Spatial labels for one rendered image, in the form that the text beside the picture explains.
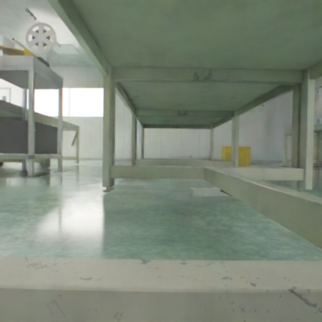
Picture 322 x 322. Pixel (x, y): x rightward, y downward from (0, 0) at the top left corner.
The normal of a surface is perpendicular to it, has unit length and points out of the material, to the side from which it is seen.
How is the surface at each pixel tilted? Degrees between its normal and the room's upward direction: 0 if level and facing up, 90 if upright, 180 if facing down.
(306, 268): 0
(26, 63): 90
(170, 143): 90
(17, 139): 90
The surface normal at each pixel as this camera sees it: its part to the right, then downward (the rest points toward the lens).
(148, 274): 0.01, -1.00
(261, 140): 0.00, 0.03
